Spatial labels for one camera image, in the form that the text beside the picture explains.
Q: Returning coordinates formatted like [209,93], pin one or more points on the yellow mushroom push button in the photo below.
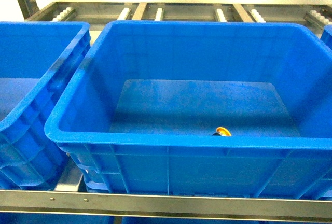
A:
[221,131]

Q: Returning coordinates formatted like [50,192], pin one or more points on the blue plastic crate centre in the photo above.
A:
[139,114]

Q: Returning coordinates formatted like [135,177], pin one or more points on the blue plastic crate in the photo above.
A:
[326,37]
[38,60]
[139,114]

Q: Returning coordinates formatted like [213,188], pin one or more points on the blue plastic crate left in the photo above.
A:
[38,60]

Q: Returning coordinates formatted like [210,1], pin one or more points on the metal roller shelf rack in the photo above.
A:
[62,202]

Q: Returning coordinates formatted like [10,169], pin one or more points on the blue plastic crate right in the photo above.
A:
[326,37]

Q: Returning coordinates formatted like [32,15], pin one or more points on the blue crate lower left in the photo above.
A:
[53,218]

